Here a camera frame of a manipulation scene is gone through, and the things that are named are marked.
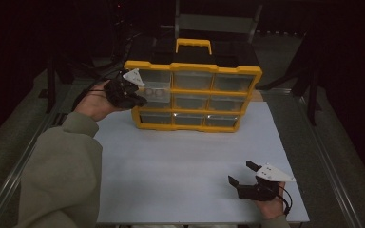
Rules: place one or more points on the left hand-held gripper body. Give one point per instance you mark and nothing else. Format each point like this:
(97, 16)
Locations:
(119, 91)

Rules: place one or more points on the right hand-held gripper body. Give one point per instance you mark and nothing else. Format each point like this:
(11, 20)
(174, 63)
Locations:
(258, 191)

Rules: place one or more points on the clear plastic pull-out drawer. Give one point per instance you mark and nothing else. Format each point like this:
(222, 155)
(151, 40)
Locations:
(158, 82)

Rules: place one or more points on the yellow black organizer cabinet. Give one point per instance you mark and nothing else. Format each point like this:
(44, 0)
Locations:
(190, 67)

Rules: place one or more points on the person's right hand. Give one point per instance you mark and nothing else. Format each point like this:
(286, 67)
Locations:
(272, 209)

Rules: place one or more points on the person's left hand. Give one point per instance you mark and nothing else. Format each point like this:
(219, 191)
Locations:
(92, 104)

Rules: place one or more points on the grid of small closed drawers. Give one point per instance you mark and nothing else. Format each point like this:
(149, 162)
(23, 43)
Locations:
(191, 79)

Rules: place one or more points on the black metal stand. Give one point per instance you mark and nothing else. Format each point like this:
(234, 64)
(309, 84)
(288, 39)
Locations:
(312, 101)
(50, 91)

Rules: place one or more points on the aluminium rail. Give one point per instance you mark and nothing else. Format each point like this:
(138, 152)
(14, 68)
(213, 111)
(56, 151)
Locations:
(12, 177)
(329, 171)

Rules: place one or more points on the grey metal frame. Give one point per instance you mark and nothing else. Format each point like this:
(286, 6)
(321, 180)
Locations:
(215, 22)

